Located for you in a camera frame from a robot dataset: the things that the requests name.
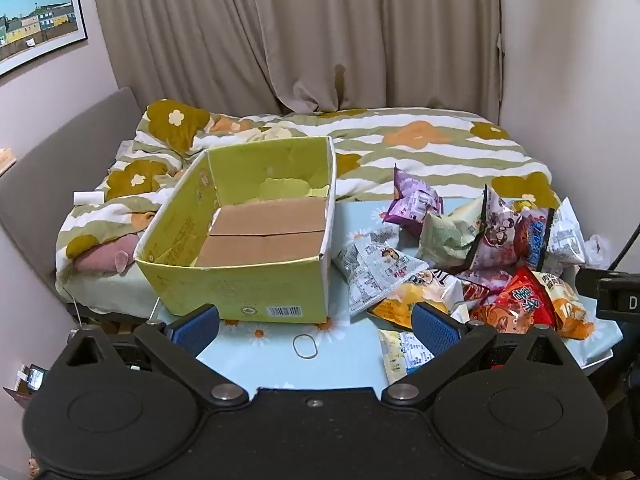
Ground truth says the framed wall picture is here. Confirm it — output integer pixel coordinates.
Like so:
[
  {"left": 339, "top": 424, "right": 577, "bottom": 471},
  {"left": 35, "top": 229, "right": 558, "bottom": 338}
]
[{"left": 0, "top": 0, "right": 89, "bottom": 79}]

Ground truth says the white plastic bag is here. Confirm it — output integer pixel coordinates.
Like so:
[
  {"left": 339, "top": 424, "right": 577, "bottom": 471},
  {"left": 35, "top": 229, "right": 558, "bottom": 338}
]
[{"left": 585, "top": 234, "right": 612, "bottom": 269}]

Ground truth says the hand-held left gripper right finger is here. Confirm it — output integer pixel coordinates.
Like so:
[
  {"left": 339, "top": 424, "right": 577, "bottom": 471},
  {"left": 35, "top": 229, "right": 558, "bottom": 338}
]
[{"left": 382, "top": 303, "right": 576, "bottom": 408}]

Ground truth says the grey padded headboard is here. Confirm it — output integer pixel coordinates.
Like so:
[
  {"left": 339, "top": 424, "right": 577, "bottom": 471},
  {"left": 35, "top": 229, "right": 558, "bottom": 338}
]
[{"left": 0, "top": 87, "right": 143, "bottom": 321}]

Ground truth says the yellow-green cardboard box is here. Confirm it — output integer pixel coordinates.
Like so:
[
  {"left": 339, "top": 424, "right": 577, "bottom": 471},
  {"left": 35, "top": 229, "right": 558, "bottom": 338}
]
[{"left": 134, "top": 136, "right": 337, "bottom": 323}]

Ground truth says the rubber band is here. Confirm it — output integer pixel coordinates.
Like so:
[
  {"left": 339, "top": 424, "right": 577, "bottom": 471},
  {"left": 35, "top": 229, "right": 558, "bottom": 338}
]
[{"left": 293, "top": 334, "right": 320, "bottom": 360}]

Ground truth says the floral striped blanket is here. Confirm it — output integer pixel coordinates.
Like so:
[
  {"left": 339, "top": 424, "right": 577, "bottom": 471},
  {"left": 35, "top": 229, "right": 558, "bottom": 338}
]
[{"left": 55, "top": 99, "right": 562, "bottom": 306}]

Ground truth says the small dark device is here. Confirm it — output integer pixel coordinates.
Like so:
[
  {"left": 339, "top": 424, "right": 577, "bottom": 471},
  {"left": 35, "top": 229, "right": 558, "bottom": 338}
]
[{"left": 20, "top": 364, "right": 49, "bottom": 392}]

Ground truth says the pile of snack packets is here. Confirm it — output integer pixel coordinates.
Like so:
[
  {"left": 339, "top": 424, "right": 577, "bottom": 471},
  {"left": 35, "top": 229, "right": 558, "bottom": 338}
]
[{"left": 332, "top": 165, "right": 596, "bottom": 378}]

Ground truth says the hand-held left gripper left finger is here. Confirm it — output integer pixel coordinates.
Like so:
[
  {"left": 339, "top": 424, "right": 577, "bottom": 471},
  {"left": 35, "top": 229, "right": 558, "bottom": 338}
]
[{"left": 64, "top": 304, "right": 250, "bottom": 408}]

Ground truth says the beige curtain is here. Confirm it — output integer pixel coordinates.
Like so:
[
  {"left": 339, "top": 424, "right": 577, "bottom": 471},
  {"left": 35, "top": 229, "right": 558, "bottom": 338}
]
[{"left": 90, "top": 0, "right": 502, "bottom": 117}]

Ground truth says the black cable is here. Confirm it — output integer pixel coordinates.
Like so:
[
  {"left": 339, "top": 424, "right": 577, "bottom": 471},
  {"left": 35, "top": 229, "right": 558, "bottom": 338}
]
[{"left": 607, "top": 224, "right": 640, "bottom": 272}]

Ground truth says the pink plush toy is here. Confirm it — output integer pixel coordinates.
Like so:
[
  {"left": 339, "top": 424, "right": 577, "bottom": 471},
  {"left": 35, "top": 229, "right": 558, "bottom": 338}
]
[{"left": 75, "top": 232, "right": 147, "bottom": 274}]

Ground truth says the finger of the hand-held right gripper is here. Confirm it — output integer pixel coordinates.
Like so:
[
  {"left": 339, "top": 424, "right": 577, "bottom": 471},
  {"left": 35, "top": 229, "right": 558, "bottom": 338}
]
[{"left": 575, "top": 267, "right": 640, "bottom": 321}]

